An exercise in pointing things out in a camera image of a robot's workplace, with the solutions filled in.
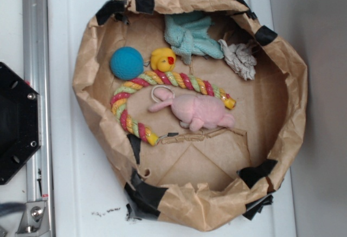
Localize pink plush bunny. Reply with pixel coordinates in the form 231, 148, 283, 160
149, 85, 235, 132

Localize blue textured ball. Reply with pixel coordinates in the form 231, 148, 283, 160
110, 47, 144, 80

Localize grey crumpled cloth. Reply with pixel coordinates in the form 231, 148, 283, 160
218, 39, 257, 81

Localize aluminium rail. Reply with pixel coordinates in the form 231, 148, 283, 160
23, 0, 56, 236

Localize yellow rubber duck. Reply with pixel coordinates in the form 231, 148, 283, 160
150, 48, 176, 72

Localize light blue towel cloth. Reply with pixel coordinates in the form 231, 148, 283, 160
164, 11, 224, 65

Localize white tray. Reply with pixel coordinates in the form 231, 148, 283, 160
46, 0, 298, 237

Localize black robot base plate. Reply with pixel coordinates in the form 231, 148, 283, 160
1, 62, 40, 185

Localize brown paper bag bin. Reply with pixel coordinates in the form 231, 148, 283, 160
73, 0, 307, 231

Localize metal corner bracket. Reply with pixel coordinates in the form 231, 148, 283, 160
15, 201, 50, 236

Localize multicolour rope toy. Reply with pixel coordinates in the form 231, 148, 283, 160
111, 71, 236, 146

